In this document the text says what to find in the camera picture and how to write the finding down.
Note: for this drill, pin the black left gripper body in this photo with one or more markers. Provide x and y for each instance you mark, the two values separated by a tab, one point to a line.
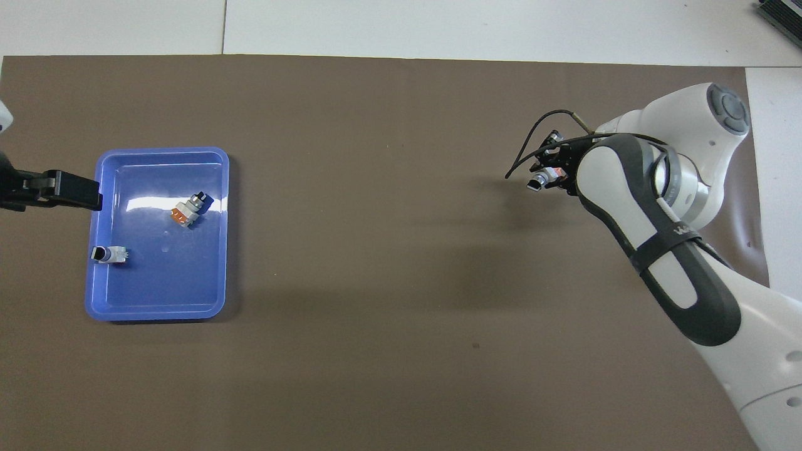
11	188

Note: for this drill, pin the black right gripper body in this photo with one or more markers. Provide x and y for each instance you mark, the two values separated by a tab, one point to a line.
575	156

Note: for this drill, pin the selector switch orange green block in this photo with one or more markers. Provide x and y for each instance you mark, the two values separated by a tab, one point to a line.
548	177

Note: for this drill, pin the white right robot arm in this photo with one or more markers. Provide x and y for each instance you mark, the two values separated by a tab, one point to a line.
689	156

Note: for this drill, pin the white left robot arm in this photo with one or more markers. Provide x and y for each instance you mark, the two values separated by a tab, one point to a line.
4	118

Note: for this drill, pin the blue plastic tray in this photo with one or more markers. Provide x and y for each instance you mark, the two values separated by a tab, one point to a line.
163	282

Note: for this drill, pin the brown paper table mat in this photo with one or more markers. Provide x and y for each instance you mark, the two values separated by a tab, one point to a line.
376	250

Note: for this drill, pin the grey finned metal device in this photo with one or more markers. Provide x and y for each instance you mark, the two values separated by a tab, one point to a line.
783	11

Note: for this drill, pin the small white selector switch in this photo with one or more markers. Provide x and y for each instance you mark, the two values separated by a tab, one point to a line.
109	255

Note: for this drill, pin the selector switch with orange block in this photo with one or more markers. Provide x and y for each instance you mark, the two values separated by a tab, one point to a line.
188	212

